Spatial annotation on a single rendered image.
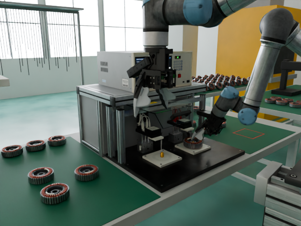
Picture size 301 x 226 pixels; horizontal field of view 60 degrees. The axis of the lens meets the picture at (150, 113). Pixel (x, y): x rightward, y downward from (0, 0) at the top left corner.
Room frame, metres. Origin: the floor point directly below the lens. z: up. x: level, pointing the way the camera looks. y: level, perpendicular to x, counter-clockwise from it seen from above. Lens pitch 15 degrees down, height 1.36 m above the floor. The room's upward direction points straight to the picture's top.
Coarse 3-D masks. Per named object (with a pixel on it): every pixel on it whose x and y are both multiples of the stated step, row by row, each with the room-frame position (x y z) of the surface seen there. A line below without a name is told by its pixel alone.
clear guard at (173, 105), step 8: (128, 104) 1.28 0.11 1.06; (152, 104) 1.28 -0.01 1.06; (160, 104) 1.28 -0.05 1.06; (168, 104) 1.28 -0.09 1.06; (176, 104) 1.28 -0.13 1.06; (184, 104) 1.28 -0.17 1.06; (152, 112) 1.13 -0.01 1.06; (160, 112) 1.14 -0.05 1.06; (168, 112) 1.16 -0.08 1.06; (176, 112) 1.18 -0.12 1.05; (192, 112) 1.23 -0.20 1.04; (160, 120) 1.10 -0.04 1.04; (168, 120) 1.12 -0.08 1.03; (176, 120) 1.14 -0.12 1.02; (184, 120) 1.17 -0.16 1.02; (192, 120) 1.19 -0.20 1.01
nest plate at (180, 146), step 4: (176, 144) 1.45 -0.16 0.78; (180, 144) 1.45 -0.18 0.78; (204, 144) 1.45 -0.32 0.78; (180, 148) 1.41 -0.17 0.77; (184, 148) 1.39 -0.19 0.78; (188, 148) 1.39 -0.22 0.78; (200, 148) 1.39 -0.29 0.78; (204, 148) 1.39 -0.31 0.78; (208, 148) 1.41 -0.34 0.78; (188, 152) 1.36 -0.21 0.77; (192, 152) 1.34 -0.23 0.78; (196, 152) 1.34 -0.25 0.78
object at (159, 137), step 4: (144, 128) 1.41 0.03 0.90; (148, 128) 1.34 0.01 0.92; (152, 128) 1.34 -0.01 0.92; (156, 128) 1.34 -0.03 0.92; (140, 132) 1.37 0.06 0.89; (144, 132) 1.34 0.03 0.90; (148, 132) 1.32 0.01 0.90; (152, 132) 1.30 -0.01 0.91; (156, 132) 1.31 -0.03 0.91; (160, 132) 1.33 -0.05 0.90; (144, 136) 1.39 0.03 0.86; (148, 136) 1.31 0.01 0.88; (152, 136) 1.29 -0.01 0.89; (156, 136) 1.31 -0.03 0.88; (160, 136) 1.32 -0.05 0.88; (144, 140) 1.39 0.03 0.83; (148, 140) 1.40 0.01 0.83; (156, 140) 1.28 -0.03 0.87
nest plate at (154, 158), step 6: (162, 150) 1.36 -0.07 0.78; (144, 156) 1.28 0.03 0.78; (150, 156) 1.28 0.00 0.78; (156, 156) 1.28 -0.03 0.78; (168, 156) 1.28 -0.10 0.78; (174, 156) 1.28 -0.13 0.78; (156, 162) 1.21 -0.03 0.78; (162, 162) 1.21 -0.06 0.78; (168, 162) 1.21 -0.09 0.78; (174, 162) 1.23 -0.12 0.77
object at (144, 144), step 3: (147, 141) 1.39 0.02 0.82; (150, 141) 1.39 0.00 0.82; (138, 144) 1.38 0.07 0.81; (141, 144) 1.36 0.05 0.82; (144, 144) 1.36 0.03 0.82; (147, 144) 1.37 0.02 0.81; (150, 144) 1.38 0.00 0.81; (138, 147) 1.38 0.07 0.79; (144, 147) 1.36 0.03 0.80; (147, 147) 1.37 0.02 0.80; (150, 147) 1.38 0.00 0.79; (138, 150) 1.38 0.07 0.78; (141, 150) 1.36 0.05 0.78; (144, 150) 1.36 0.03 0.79; (147, 150) 1.37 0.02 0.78; (150, 150) 1.38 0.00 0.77
